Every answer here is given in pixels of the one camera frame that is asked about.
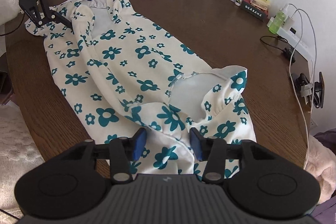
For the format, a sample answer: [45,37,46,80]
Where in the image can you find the white power strip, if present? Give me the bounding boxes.
[277,19,315,61]

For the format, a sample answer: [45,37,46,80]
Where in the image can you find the black cable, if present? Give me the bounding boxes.
[260,35,297,63]

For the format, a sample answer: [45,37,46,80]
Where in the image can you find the green liquid spray bottle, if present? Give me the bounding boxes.
[269,7,288,34]

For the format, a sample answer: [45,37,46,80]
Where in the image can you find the black box with characters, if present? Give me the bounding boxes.
[240,0,268,22]

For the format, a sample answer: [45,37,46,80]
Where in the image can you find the pink fluffy blanket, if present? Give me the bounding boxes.
[305,135,335,204]

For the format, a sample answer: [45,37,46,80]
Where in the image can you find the cream teal flower garment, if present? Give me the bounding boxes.
[25,0,256,177]

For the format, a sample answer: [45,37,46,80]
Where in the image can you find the yellow pink sticky notes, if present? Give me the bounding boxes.
[250,0,270,12]

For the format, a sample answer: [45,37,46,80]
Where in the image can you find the white usb charger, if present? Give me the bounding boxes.
[282,16,294,31]

